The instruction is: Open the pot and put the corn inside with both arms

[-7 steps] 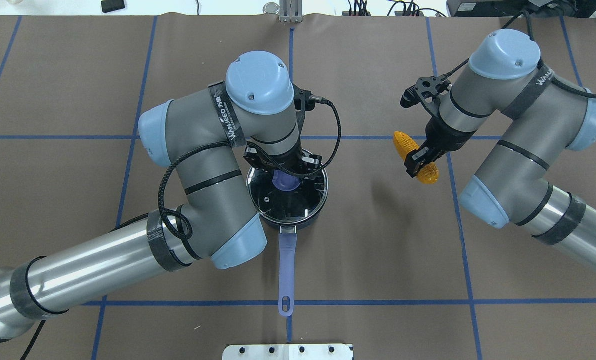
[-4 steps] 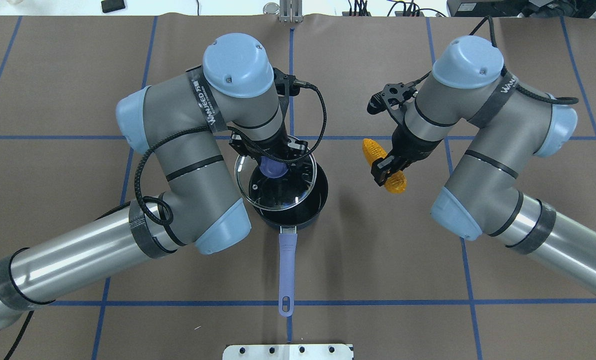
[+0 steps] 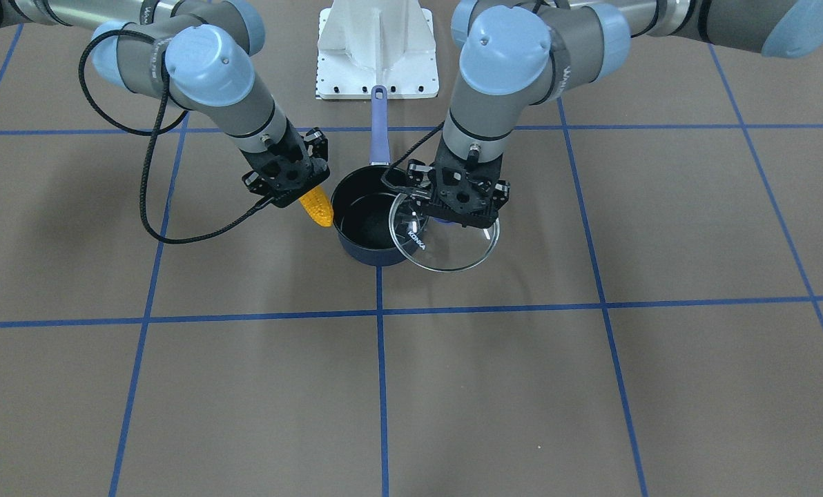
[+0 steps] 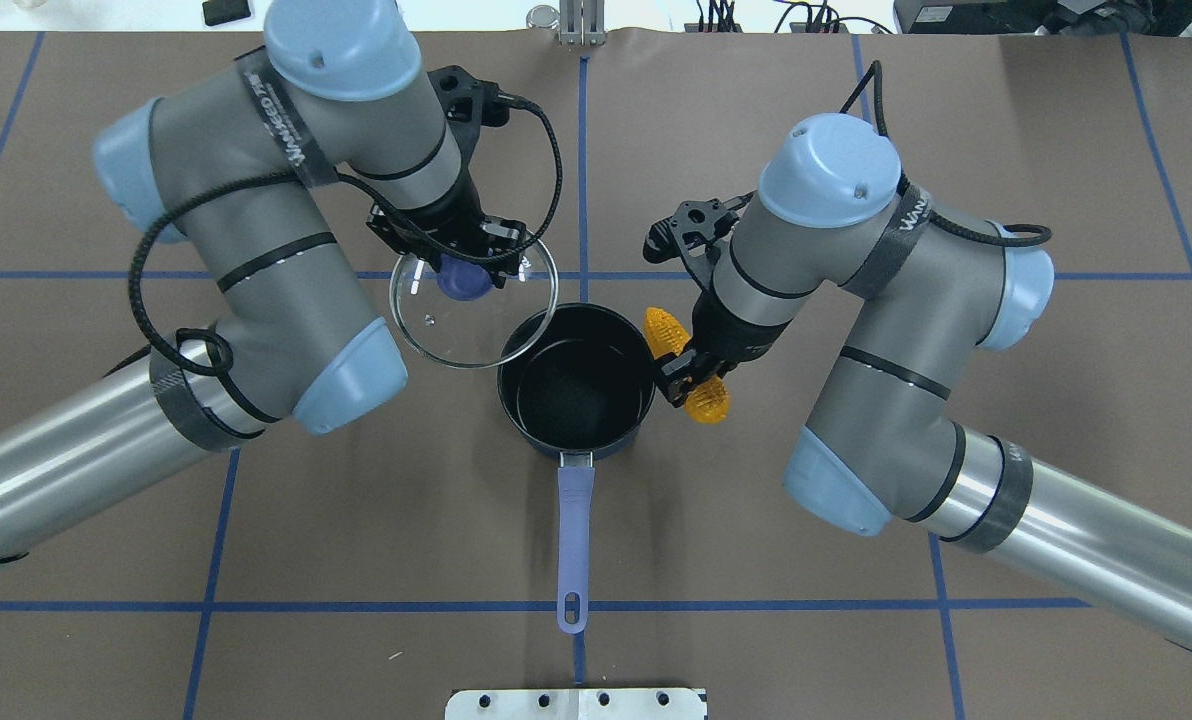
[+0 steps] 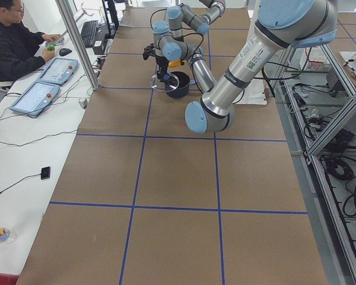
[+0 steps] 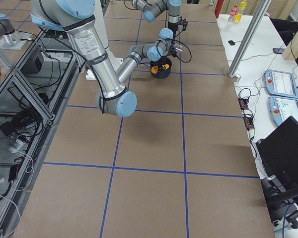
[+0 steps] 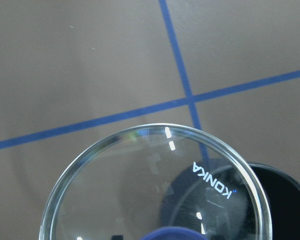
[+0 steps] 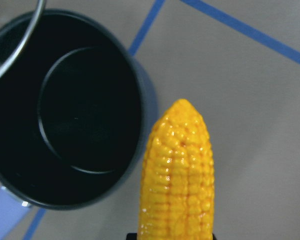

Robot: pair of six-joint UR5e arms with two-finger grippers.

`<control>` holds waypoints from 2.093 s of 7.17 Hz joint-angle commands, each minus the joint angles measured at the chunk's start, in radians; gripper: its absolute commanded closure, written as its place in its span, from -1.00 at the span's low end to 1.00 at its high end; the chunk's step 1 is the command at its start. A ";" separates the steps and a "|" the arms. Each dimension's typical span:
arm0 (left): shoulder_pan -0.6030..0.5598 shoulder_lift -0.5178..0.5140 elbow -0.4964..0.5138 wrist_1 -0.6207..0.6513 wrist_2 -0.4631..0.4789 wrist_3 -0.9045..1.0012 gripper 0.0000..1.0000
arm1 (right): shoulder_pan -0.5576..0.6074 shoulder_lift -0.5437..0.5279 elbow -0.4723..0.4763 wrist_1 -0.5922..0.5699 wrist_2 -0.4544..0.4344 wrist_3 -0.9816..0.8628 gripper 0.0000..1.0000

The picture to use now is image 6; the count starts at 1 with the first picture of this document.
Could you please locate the teach pendant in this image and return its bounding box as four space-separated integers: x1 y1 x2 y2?
269 96 298 126
263 69 298 99

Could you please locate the aluminium frame post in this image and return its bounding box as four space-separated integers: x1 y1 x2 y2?
227 0 271 82

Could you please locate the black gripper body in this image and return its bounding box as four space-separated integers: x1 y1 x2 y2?
154 59 168 70
167 21 181 31

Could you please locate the black laptop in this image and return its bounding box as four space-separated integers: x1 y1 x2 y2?
256 116 298 184

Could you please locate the red drink bottle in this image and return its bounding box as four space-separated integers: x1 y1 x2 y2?
228 4 238 23

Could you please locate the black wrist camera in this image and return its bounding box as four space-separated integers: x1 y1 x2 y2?
178 16 188 31

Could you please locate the upper teach pendant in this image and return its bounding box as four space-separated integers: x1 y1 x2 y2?
263 69 298 99

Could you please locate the yellow corn cob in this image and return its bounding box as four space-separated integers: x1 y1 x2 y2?
150 64 170 74

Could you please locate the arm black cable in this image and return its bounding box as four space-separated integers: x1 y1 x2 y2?
156 37 192 63

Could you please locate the lower teach pendant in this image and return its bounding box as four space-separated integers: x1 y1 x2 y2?
269 96 298 126

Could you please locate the small black phone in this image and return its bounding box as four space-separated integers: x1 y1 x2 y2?
228 40 235 46

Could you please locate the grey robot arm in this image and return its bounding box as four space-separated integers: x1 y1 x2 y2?
131 0 188 34
31 0 174 118

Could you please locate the yellow drink bottle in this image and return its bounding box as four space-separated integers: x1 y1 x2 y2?
234 0 247 22

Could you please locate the dark blue pot purple handle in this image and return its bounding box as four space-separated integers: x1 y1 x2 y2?
141 57 172 79

